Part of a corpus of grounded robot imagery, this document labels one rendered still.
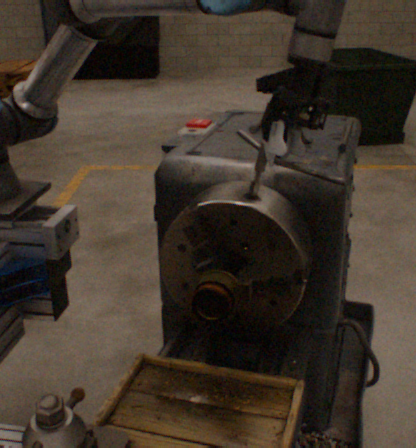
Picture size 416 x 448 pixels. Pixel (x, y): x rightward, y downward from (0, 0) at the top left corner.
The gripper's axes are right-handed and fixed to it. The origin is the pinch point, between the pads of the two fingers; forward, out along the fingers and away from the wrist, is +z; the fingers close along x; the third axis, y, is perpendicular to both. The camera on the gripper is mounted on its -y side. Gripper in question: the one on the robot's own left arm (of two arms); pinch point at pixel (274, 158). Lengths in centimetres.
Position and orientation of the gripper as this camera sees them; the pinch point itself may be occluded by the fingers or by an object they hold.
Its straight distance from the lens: 111.7
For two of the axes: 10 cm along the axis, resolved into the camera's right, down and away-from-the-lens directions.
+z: -2.0, 8.7, 4.4
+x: 8.6, -0.6, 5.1
